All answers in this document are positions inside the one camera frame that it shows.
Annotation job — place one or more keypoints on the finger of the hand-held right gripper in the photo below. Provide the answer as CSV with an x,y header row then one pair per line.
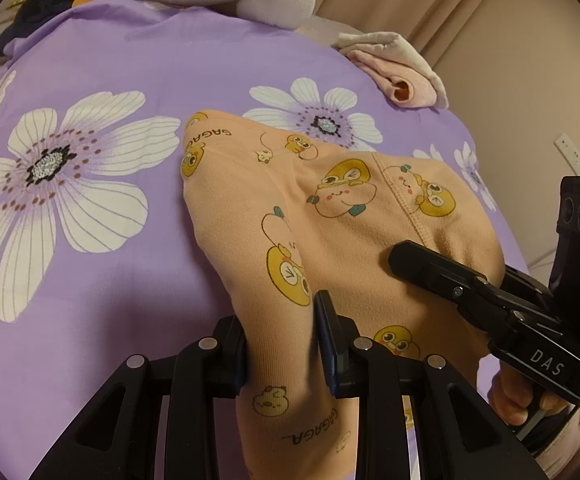
x,y
435,272

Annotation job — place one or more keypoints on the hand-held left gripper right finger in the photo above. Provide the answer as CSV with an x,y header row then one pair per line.
x,y
327,345

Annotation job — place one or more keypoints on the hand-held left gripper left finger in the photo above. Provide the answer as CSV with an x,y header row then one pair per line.
x,y
237,366

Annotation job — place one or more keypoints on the orange cartoon print garment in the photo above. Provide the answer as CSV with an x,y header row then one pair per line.
x,y
340,240

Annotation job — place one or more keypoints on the person's right forearm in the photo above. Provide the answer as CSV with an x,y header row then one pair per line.
x,y
577,435

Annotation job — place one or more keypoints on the person's right hand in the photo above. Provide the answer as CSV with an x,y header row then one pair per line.
x,y
515,392

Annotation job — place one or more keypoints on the white power strip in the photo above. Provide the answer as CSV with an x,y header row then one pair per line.
x,y
574,152

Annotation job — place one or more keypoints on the pink folded cloth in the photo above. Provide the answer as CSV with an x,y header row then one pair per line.
x,y
405,72

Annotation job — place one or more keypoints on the purple floral bedsheet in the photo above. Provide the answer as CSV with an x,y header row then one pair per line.
x,y
145,80

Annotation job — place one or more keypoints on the dark cloth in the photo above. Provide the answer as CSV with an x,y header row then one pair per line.
x,y
32,15

